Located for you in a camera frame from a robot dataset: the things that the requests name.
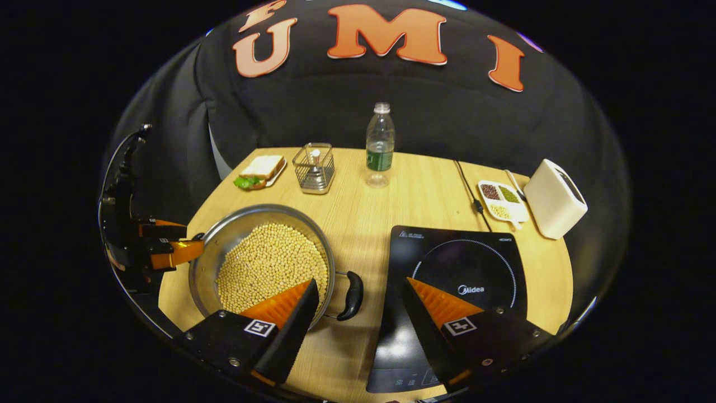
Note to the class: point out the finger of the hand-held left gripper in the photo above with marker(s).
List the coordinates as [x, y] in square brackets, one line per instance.
[176, 254]
[165, 228]

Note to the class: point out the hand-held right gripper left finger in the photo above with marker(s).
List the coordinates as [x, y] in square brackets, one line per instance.
[293, 336]

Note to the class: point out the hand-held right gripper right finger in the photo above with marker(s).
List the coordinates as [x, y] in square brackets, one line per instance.
[425, 330]

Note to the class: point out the pile of yellow soybeans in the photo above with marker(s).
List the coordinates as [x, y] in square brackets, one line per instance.
[268, 263]

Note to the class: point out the black induction cooktop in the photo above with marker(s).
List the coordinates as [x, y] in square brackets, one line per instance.
[464, 263]

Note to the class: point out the sandwich with lettuce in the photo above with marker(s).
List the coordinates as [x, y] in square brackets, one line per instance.
[262, 167]

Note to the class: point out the small white plate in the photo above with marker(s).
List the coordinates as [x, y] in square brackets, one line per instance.
[278, 174]

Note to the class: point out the white divided dish of beans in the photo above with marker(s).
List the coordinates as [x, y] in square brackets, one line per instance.
[503, 204]

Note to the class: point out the small white shaker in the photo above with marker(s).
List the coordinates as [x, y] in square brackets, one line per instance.
[316, 158]

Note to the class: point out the white spoon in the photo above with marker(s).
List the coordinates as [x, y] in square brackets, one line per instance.
[513, 180]

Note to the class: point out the white toaster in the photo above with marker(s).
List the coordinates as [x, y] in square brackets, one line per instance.
[551, 201]

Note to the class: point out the clear plastic water bottle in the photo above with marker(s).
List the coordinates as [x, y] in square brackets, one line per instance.
[380, 145]

